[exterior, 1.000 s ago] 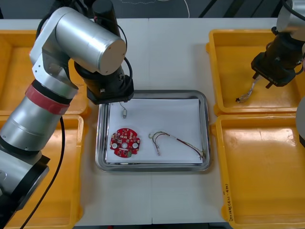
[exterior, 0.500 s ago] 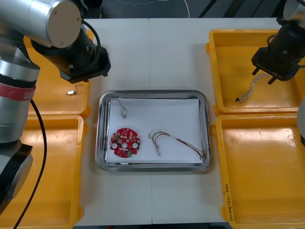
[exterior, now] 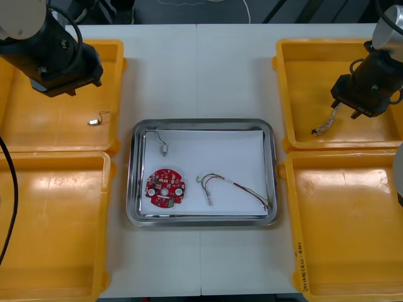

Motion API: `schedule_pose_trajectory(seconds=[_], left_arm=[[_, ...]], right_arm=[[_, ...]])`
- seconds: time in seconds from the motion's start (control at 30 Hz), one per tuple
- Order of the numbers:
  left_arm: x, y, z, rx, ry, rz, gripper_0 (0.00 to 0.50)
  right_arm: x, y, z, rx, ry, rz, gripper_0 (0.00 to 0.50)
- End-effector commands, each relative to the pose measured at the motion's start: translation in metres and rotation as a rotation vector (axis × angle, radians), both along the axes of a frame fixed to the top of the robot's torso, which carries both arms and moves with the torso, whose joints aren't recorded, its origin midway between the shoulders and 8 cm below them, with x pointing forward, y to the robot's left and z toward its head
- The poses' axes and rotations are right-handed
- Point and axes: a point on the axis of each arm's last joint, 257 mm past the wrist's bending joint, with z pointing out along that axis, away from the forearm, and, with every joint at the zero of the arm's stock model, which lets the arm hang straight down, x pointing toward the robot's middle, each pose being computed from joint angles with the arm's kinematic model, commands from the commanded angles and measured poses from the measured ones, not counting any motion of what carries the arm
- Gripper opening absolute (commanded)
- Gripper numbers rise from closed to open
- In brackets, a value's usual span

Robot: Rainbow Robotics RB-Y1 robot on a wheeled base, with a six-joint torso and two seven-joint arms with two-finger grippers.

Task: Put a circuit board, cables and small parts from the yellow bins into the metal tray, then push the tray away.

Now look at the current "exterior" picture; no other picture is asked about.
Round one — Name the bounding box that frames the thin white cable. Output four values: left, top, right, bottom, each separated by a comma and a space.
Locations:
206, 0, 252, 25

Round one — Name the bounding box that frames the round red circuit board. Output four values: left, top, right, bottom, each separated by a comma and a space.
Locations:
144, 167, 187, 210

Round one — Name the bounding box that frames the white sheet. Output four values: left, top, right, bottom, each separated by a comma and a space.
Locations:
140, 128, 273, 218

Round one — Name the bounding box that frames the steel tray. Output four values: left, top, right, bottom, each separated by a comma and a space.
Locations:
125, 118, 278, 228

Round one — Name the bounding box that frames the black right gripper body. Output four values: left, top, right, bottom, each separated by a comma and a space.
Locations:
330, 74, 393, 118

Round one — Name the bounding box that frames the red black green-yellow wire harness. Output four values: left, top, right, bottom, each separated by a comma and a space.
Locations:
195, 172, 273, 211

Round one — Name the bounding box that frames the small metal solenoid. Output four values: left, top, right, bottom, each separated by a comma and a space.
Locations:
145, 130, 169, 157
87, 110, 112, 127

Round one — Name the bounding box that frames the yellow-orange plastic bin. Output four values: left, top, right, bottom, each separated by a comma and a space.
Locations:
0, 150, 118, 298
271, 38, 403, 154
280, 149, 403, 302
0, 38, 128, 155

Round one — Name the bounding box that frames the white grey wire harness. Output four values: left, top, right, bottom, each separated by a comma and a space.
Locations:
310, 105, 344, 137

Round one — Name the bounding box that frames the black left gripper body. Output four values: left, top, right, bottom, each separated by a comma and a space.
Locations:
30, 46, 104, 99

